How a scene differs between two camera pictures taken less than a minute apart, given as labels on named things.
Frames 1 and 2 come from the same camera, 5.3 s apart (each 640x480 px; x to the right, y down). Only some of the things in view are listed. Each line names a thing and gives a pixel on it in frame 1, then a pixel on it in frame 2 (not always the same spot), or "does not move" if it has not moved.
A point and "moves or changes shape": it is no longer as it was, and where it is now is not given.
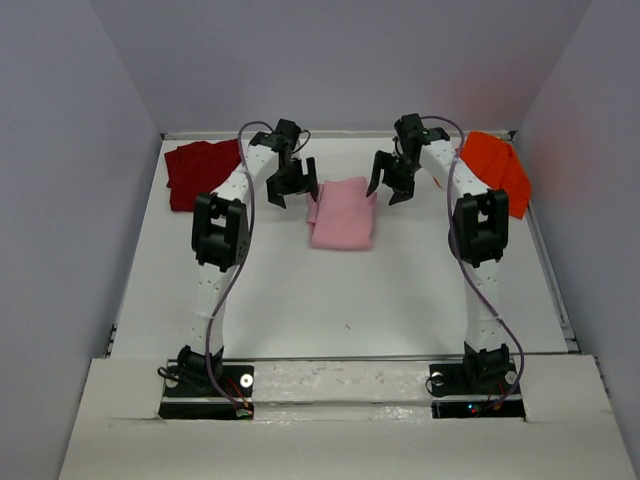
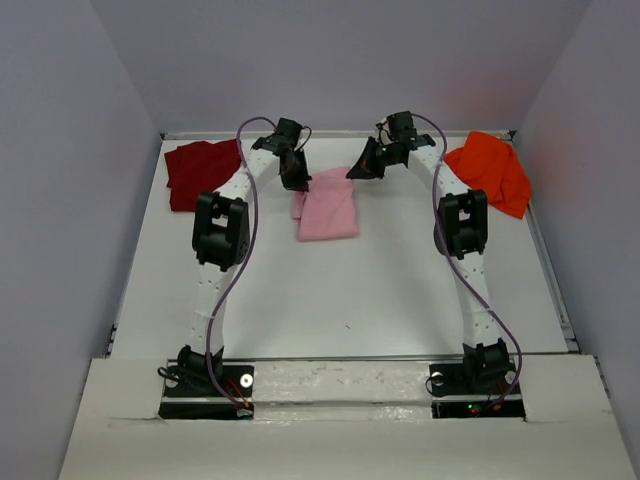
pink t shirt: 342,216 moves or changes shape
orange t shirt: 493,160 does not move
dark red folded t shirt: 196,168 does not move
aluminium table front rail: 387,358 does not move
